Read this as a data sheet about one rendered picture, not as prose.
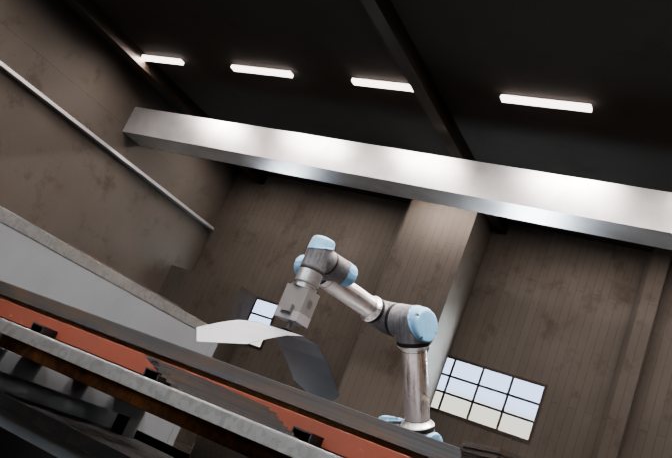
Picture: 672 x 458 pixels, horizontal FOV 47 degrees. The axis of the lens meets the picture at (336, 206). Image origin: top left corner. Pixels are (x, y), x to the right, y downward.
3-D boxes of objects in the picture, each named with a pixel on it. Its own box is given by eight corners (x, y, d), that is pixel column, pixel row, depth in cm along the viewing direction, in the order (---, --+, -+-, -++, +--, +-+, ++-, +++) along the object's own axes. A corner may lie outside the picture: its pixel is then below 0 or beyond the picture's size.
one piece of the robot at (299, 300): (285, 267, 229) (263, 318, 224) (309, 273, 223) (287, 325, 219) (302, 279, 236) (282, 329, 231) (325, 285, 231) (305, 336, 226)
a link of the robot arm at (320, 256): (343, 246, 234) (324, 233, 229) (330, 279, 231) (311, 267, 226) (326, 244, 240) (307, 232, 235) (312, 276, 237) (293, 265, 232)
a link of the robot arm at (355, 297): (388, 308, 281) (299, 244, 252) (411, 311, 273) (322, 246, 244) (377, 338, 277) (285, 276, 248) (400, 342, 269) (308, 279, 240)
